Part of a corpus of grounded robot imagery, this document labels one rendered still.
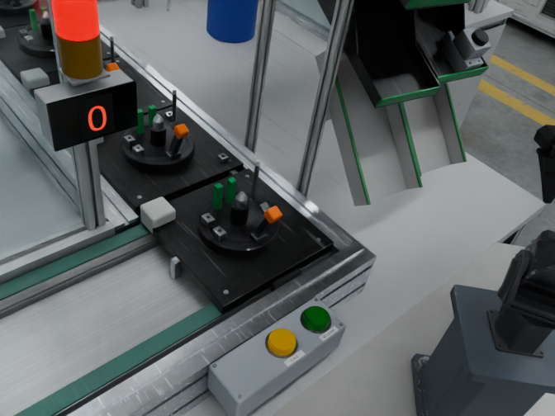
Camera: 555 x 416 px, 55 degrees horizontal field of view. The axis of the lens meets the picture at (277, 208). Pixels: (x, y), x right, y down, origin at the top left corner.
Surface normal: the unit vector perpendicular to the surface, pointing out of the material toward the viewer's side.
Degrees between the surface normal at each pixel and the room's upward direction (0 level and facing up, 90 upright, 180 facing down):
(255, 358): 0
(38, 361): 0
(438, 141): 45
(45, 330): 0
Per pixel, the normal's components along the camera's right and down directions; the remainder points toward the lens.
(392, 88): 0.34, -0.39
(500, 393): -0.09, 0.66
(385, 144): 0.46, -0.07
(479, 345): 0.14, -0.73
